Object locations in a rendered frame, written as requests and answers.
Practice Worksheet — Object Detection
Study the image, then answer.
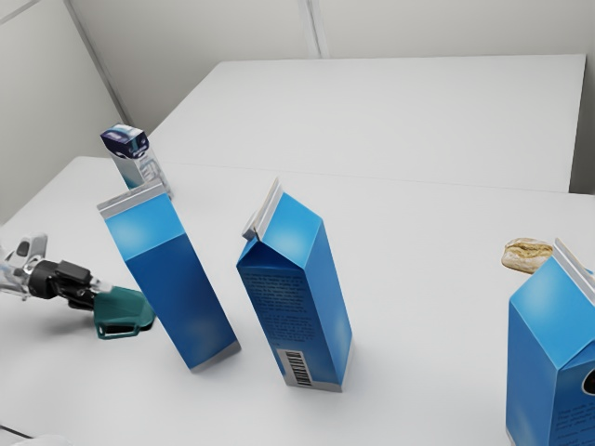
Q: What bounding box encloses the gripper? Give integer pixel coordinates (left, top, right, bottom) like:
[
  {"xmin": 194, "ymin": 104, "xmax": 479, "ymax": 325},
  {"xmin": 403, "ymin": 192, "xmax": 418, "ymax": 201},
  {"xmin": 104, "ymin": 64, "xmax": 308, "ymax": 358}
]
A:
[{"xmin": 28, "ymin": 259, "xmax": 113, "ymax": 311}]

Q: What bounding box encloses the small white and navy carton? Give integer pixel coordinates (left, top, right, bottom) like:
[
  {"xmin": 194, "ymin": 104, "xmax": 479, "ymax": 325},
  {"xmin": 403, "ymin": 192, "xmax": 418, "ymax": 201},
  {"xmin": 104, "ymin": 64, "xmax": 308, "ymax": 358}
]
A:
[{"xmin": 99, "ymin": 123, "xmax": 174, "ymax": 201}]

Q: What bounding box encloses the blue milk carton with barcode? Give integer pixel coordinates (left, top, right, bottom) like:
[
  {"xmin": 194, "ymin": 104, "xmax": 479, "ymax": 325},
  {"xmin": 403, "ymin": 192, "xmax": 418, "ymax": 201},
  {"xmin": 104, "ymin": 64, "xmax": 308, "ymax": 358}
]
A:
[{"xmin": 235, "ymin": 176, "xmax": 353, "ymax": 394}]

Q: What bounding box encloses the brown bread roll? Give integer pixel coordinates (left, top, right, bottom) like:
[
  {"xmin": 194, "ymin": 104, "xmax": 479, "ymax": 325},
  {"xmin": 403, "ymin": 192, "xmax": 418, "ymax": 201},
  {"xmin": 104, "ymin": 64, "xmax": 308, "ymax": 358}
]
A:
[{"xmin": 501, "ymin": 237, "xmax": 554, "ymax": 275}]

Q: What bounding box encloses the blue carton with black print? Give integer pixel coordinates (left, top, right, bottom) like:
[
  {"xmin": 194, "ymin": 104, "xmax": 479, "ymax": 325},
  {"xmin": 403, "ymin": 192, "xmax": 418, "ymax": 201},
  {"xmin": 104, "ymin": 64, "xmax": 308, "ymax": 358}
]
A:
[{"xmin": 505, "ymin": 238, "xmax": 595, "ymax": 446}]

